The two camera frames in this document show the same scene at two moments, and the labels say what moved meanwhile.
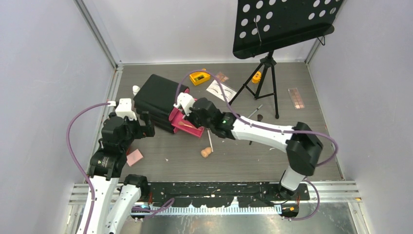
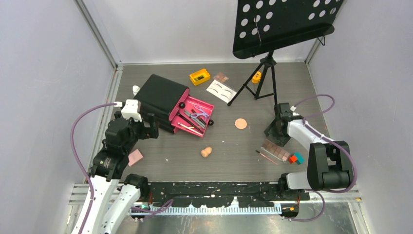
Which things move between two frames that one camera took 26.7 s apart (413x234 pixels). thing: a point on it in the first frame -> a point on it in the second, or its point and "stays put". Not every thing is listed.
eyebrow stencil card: (214, 88) stays put
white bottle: (135, 89) stays put
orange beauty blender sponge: (206, 151) stays put
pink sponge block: (134, 157) stays put
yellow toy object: (256, 77) stays put
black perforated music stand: (264, 26) stays put
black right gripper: (189, 115) -> (276, 124)
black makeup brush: (259, 117) -> (191, 124)
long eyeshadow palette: (296, 98) -> (278, 151)
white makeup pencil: (211, 145) -> (190, 128)
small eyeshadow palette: (222, 77) stays put
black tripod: (269, 61) stays put
